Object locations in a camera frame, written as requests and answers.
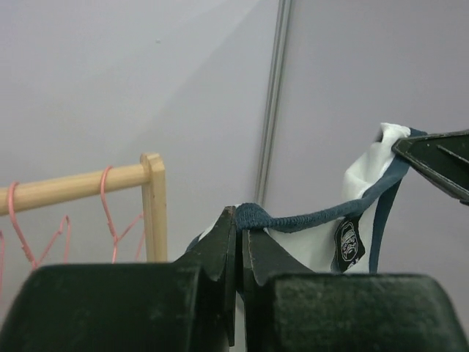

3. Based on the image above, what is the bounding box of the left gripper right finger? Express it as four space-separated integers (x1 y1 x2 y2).
242 230 468 351

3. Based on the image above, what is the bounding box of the wooden clothes rack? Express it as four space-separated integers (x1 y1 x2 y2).
0 153 169 263

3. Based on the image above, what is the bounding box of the pink hanger middle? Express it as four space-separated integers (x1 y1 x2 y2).
7 181 72 271

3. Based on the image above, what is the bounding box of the white graphic tank top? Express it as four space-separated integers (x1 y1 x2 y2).
185 122 429 294

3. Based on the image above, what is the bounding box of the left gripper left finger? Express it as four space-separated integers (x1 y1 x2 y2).
1 207 236 351

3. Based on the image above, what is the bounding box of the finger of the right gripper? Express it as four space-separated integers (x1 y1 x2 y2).
392 130 468 204

